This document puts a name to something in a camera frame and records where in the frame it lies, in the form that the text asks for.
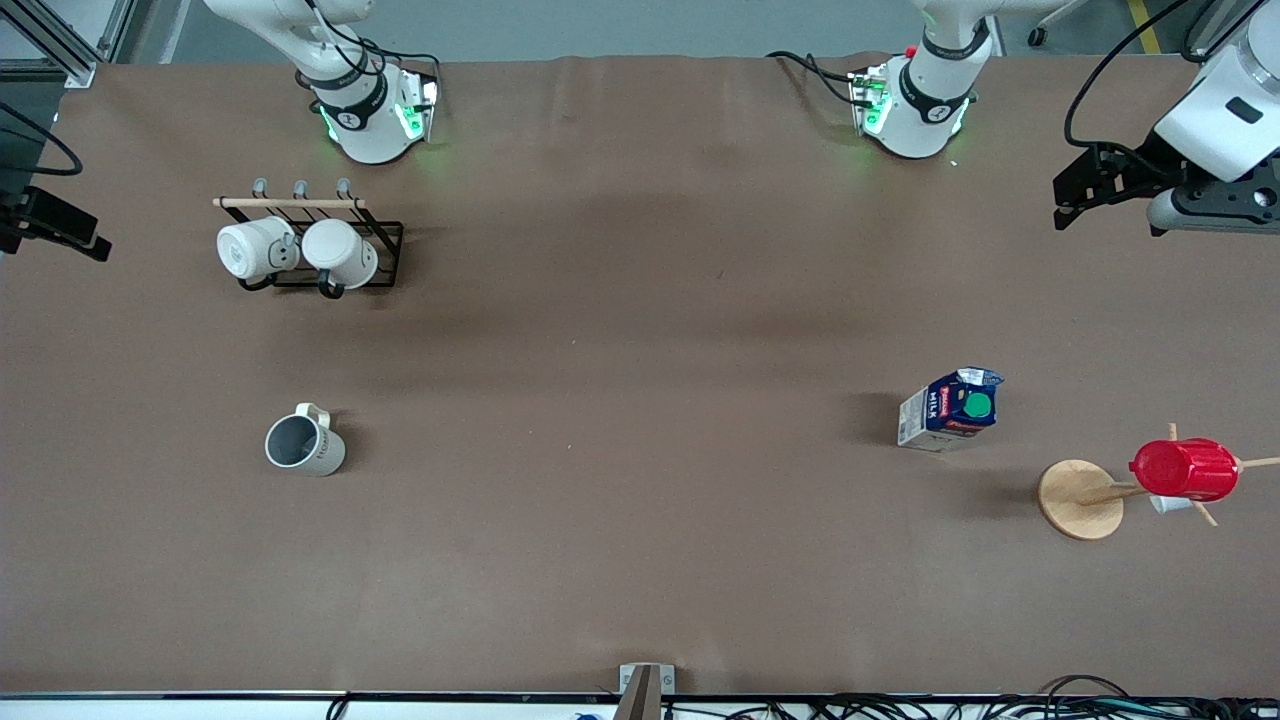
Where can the black chair caster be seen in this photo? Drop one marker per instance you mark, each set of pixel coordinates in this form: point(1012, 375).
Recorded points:
point(1040, 36)

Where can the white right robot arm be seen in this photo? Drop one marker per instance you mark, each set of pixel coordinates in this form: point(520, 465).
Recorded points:
point(365, 125)

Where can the blue white milk carton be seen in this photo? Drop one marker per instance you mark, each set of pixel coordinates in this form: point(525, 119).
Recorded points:
point(955, 410)

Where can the red plastic cup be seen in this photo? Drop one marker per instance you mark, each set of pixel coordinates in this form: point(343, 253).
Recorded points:
point(1190, 470)

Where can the wooden mug tree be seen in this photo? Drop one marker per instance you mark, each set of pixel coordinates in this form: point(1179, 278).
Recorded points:
point(1080, 500)

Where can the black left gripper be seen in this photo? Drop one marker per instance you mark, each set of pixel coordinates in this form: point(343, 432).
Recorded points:
point(1143, 163)

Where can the metal bracket with wooden strip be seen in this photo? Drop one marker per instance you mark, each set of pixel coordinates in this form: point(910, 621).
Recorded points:
point(646, 690)

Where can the aluminium frame profile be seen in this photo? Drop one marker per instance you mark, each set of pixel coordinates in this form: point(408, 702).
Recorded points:
point(60, 40)
point(1215, 25)

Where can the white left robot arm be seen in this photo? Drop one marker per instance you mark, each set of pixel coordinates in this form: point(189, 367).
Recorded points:
point(1220, 110)

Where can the small white cup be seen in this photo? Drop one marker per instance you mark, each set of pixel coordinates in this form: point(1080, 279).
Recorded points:
point(1168, 505)

